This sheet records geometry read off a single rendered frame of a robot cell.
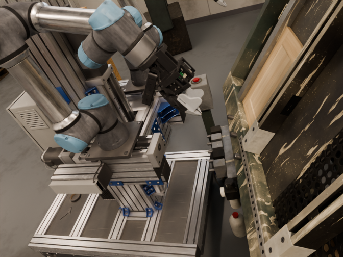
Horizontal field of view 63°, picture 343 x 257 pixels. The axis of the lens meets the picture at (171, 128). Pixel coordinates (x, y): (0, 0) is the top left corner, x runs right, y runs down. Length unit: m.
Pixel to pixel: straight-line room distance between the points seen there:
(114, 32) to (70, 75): 0.70
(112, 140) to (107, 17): 0.68
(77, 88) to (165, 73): 0.73
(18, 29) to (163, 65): 0.52
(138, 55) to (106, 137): 0.62
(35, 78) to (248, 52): 1.07
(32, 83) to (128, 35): 0.47
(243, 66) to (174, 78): 1.00
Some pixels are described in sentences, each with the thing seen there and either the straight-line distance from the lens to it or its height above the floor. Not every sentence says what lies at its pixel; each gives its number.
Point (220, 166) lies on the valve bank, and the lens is 1.37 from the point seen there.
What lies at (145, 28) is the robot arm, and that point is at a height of 1.29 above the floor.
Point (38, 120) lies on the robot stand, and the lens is 1.58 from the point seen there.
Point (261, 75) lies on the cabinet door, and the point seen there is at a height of 1.04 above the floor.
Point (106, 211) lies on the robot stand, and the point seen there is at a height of 0.21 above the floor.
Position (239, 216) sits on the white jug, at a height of 0.17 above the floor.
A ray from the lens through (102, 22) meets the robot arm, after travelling 0.67.
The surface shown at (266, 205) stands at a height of 0.89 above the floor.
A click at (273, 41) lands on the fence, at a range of 1.35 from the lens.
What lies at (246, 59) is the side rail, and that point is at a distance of 1.64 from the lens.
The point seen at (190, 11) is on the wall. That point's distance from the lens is 5.15.
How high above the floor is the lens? 1.78
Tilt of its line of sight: 38 degrees down
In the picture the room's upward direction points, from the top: 23 degrees counter-clockwise
